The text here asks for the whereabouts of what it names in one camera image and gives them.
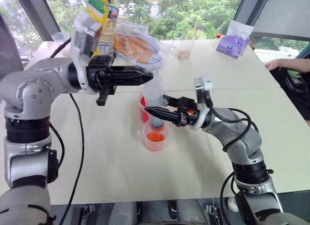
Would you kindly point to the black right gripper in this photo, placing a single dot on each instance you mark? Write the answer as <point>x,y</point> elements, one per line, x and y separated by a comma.
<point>186,113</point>

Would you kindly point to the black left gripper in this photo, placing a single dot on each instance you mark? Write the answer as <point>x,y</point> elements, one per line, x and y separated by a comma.
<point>100,72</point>

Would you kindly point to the person's bare forearm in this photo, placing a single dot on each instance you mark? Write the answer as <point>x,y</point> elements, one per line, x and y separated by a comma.
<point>288,63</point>

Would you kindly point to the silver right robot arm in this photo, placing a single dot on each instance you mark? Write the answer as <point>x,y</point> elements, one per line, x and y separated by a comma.
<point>242,142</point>

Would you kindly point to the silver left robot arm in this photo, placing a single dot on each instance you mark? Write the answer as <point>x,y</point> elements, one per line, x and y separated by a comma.
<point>31,89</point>

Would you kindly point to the clear cup with red liquid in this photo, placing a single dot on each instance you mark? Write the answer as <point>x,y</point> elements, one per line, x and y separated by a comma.
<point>155,140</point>
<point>144,111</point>

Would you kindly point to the small empty clear cup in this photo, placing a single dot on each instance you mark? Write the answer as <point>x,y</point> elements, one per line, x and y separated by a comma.
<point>59,36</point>

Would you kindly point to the clear bag with orange contents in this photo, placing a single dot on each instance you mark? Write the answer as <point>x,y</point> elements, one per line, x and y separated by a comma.
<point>135,48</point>

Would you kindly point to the yellow green snack box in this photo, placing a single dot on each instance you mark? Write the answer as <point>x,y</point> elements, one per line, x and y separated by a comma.
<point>106,29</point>

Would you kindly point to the tall glass with nuts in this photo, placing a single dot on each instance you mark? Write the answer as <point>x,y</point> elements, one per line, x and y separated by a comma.
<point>184,53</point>

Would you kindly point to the small red-capped bottle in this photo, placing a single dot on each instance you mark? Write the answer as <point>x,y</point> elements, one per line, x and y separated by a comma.
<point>219,36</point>

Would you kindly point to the purple tissue pack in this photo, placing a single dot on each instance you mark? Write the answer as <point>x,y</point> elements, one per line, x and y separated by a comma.
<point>231,47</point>

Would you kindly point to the black metal latch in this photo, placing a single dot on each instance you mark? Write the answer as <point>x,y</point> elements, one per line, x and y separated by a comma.
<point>88,209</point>
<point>213,210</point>
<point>173,208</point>
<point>139,209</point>

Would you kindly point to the white round cap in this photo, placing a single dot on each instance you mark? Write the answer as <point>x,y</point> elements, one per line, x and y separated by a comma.
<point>233,204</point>

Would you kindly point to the dark mesh chair back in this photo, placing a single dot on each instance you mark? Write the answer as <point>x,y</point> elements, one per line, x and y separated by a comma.
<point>8,50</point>

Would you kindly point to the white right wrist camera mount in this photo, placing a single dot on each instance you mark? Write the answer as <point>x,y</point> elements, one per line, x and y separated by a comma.
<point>206,83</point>

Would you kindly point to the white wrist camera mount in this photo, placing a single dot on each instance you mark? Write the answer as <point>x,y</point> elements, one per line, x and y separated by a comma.
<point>80,41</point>
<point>206,83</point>

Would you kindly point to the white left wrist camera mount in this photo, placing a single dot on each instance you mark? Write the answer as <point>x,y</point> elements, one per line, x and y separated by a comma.
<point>80,41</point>

